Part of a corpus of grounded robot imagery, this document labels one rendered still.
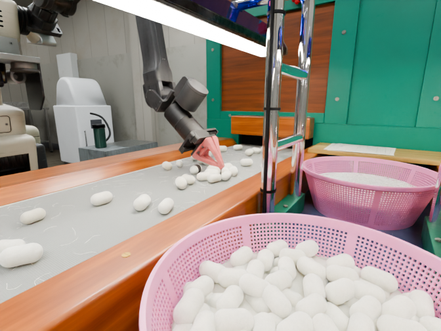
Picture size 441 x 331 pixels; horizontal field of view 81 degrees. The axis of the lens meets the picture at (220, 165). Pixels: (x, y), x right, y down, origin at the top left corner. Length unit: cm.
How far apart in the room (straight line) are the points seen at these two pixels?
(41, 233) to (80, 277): 17
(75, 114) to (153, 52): 334
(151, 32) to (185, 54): 283
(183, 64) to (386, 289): 340
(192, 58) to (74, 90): 167
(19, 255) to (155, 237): 14
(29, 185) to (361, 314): 55
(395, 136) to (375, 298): 70
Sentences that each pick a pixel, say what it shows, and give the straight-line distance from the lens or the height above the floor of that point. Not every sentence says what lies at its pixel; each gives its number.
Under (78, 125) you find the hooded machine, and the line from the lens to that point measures 400.
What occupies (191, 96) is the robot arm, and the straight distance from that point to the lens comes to 63.
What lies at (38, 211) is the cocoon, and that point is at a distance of 46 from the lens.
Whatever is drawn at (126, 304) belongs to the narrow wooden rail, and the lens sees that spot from 27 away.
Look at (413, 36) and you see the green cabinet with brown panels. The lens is 96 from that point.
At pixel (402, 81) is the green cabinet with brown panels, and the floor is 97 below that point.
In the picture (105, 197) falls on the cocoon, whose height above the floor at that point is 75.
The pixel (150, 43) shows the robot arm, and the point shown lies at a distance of 73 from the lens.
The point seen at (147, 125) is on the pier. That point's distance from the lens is 381.
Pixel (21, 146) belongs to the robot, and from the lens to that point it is 106.
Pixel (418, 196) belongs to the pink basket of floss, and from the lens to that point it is 57.
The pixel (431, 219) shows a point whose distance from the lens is 56.
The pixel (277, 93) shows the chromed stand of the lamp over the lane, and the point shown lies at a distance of 40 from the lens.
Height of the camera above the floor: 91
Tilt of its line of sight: 14 degrees down
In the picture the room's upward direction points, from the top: straight up
